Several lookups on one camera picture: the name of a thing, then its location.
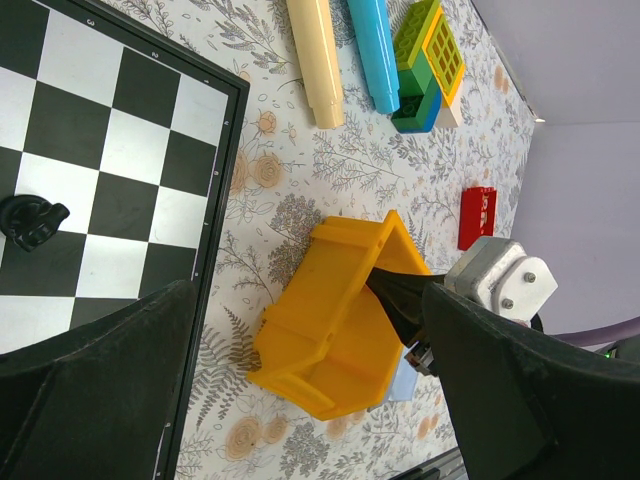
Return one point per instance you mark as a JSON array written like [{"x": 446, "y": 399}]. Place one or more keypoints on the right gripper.
[{"x": 420, "y": 357}]

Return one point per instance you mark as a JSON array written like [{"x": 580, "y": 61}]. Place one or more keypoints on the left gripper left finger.
[{"x": 93, "y": 402}]

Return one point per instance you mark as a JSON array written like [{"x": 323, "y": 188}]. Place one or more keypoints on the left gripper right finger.
[{"x": 525, "y": 405}]

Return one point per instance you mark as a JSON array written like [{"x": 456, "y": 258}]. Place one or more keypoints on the grey card holder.
[{"x": 403, "y": 384}]

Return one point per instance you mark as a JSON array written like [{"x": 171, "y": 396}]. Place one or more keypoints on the yellow toy bin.
[{"x": 327, "y": 345}]

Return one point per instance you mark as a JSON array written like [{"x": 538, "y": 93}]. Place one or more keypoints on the red owl block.
[{"x": 477, "y": 215}]

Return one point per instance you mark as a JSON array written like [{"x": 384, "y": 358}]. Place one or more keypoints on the black chess piece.
[{"x": 29, "y": 220}]

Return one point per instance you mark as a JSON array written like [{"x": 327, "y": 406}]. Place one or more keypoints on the colourful block house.
[{"x": 430, "y": 71}]

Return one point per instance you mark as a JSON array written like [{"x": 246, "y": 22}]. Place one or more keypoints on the black white chessboard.
[{"x": 137, "y": 137}]

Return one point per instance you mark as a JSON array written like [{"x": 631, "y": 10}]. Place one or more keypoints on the cream wooden pin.
[{"x": 317, "y": 54}]

